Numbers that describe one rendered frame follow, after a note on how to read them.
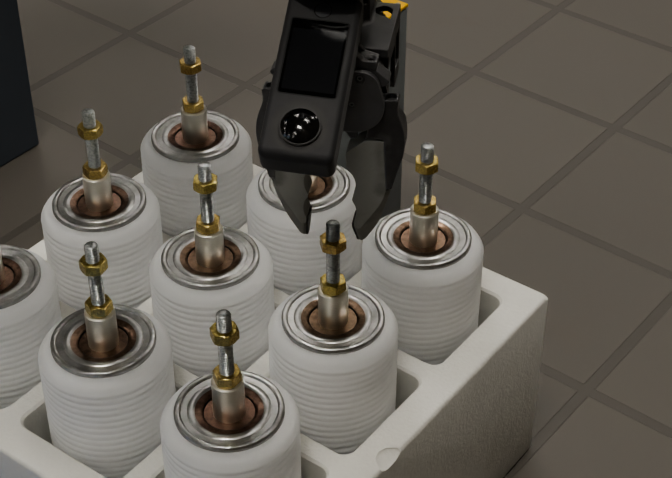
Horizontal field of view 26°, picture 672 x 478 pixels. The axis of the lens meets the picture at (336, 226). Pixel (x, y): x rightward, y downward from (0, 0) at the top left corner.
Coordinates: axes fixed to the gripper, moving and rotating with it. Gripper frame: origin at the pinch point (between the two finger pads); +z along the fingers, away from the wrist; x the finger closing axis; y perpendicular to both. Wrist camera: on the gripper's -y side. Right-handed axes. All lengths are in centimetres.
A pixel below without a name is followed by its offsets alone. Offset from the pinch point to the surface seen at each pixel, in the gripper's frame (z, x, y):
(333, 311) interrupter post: 7.4, -0.2, -0.4
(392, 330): 9.5, -4.4, 0.5
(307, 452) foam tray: 16.3, 0.7, -6.1
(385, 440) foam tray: 16.3, -4.7, -4.0
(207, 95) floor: 34, 27, 66
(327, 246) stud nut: 1.7, 0.2, -0.2
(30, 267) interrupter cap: 8.9, 23.7, 2.4
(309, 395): 12.6, 1.0, -3.9
